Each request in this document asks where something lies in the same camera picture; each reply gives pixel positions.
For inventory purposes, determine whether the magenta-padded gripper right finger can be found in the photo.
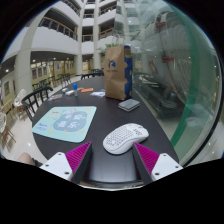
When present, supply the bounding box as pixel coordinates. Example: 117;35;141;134
131;141;184;186

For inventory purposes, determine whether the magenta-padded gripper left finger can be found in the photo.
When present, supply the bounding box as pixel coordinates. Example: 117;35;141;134
39;141;94;185

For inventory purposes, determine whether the white perforated computer mouse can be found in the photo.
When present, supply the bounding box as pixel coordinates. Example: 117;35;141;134
102;122;150;156

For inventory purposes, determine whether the light teal printed mouse pad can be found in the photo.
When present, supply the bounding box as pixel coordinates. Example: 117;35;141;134
31;105;98;144

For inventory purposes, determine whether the person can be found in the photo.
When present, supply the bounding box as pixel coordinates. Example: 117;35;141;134
16;152;43;168

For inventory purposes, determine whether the clear plastic packet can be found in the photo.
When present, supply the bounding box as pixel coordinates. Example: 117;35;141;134
48;93;64;102

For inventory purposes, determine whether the small dark grey case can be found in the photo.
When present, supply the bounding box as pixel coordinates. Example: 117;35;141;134
117;98;141;112

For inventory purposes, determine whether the black spindle-back chair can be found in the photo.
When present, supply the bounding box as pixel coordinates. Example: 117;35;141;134
20;86;54;123
80;72;105;80

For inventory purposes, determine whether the small blue-capped bottle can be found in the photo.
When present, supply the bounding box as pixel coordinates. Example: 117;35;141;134
72;83;79;98

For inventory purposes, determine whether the white woven-back chair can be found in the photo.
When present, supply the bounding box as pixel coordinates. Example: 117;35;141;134
13;88;27;108

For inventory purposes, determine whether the white and blue packet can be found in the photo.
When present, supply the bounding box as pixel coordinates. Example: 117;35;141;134
89;90;106;99

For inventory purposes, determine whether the group of dark chairs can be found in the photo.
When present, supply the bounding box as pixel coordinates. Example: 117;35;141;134
31;73;73;91

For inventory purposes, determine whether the brown paper bag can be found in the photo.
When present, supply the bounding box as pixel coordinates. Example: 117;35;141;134
103;34;134;102

